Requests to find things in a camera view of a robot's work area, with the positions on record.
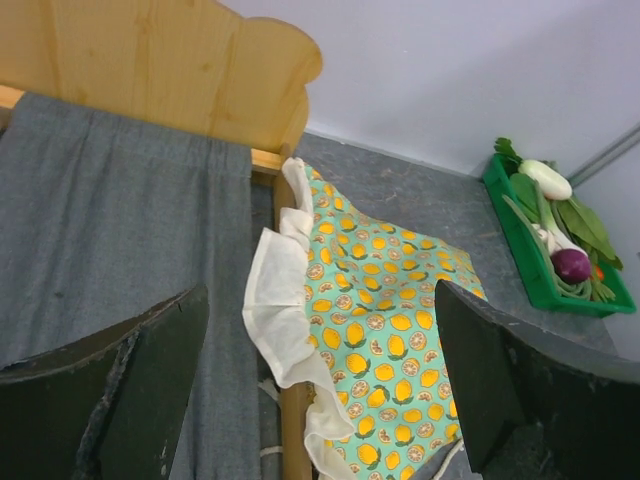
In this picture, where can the wooden pet bed frame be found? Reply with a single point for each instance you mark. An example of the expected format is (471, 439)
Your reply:
(192, 66)

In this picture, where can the green spinach leaves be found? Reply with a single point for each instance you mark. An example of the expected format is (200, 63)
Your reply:
(581, 220)

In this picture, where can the grey fabric bed sling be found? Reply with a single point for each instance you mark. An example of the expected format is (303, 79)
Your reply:
(103, 217)

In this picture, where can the white eggplant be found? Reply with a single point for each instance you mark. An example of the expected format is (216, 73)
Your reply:
(553, 185)

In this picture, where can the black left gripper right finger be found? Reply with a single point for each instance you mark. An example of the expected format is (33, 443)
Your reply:
(532, 404)

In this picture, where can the lemon print cushion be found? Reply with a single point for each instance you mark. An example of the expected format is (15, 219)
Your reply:
(345, 304)

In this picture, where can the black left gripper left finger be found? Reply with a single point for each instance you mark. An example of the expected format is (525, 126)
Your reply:
(109, 405)

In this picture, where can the purple onion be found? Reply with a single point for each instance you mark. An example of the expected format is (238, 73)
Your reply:
(571, 265)

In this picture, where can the white rope tie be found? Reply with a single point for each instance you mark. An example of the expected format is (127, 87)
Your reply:
(268, 386)

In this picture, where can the green long beans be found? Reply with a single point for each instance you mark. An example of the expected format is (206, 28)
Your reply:
(550, 233)

